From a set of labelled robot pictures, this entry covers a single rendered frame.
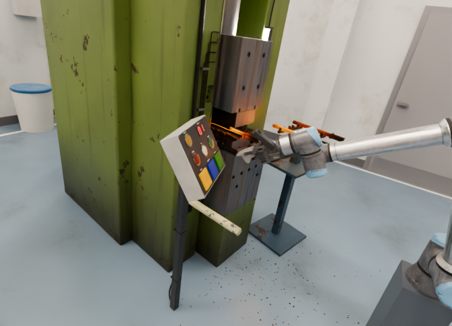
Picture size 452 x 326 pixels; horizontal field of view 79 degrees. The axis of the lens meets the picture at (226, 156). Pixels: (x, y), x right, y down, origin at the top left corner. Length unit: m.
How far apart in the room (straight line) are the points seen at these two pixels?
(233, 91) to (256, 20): 0.58
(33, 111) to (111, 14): 2.84
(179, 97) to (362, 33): 3.31
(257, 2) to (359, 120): 2.88
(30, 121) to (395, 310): 4.24
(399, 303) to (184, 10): 1.72
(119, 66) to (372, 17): 3.43
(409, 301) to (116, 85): 1.88
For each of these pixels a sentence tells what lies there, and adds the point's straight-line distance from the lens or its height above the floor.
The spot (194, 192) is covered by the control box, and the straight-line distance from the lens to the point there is 1.12.
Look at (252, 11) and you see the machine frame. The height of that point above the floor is 1.72.
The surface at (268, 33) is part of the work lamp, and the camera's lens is 1.90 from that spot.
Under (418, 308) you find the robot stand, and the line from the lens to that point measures 1.73.
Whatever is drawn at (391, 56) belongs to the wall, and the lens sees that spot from 4.33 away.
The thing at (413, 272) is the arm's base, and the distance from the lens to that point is 1.70.
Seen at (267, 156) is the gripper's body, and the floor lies 1.10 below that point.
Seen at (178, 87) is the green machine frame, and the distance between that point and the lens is 1.43.
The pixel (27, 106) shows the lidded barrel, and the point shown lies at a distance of 4.35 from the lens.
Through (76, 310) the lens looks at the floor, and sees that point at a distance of 2.01.
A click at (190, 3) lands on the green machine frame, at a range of 1.42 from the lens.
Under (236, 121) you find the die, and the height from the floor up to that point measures 1.11.
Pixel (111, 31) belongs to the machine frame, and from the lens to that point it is 1.70.
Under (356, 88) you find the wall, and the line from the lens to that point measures 4.37.
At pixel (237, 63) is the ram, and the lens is 1.52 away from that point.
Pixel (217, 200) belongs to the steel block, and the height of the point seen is 0.55.
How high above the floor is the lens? 1.58
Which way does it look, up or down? 25 degrees down
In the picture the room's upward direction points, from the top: 9 degrees clockwise
